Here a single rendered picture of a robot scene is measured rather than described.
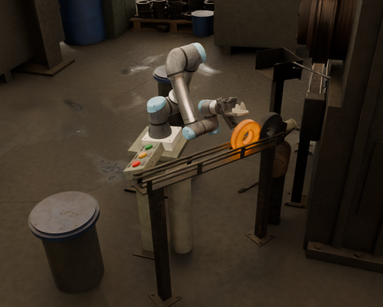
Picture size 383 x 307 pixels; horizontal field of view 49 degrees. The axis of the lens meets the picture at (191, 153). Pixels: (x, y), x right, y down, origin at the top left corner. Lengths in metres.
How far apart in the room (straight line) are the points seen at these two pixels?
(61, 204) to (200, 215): 0.88
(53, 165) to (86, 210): 1.19
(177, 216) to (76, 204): 0.50
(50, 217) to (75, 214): 0.11
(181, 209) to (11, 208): 1.20
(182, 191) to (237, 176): 0.89
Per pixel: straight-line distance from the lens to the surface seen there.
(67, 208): 2.04
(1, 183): 3.11
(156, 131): 2.57
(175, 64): 2.22
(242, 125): 1.84
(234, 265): 2.27
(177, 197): 2.05
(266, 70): 2.95
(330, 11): 2.03
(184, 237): 2.23
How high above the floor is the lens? 1.70
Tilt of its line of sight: 33 degrees down
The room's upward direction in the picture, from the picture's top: 2 degrees counter-clockwise
